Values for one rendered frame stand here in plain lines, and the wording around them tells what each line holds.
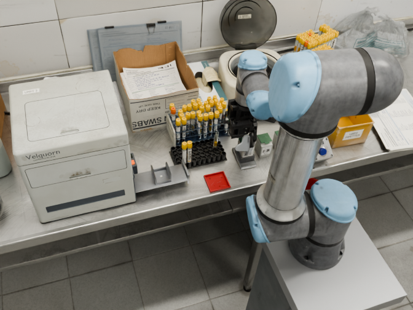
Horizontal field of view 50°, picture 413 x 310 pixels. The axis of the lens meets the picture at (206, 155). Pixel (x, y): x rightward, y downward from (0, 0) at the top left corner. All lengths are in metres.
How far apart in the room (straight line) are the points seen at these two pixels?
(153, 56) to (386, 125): 0.89
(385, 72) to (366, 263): 0.65
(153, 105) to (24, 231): 0.56
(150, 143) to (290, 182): 0.71
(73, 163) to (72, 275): 1.15
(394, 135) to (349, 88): 0.97
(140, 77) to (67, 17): 0.32
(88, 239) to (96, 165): 0.87
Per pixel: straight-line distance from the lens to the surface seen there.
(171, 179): 1.36
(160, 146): 1.52
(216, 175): 1.43
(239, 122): 1.32
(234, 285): 2.21
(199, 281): 2.21
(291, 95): 0.73
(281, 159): 0.89
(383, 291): 1.28
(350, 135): 1.59
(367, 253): 1.32
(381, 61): 0.79
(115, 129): 1.15
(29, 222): 1.39
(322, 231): 1.11
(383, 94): 0.79
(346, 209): 1.09
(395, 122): 1.77
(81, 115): 1.21
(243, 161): 1.46
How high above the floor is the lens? 1.98
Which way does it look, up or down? 48 degrees down
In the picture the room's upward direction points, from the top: 4 degrees clockwise
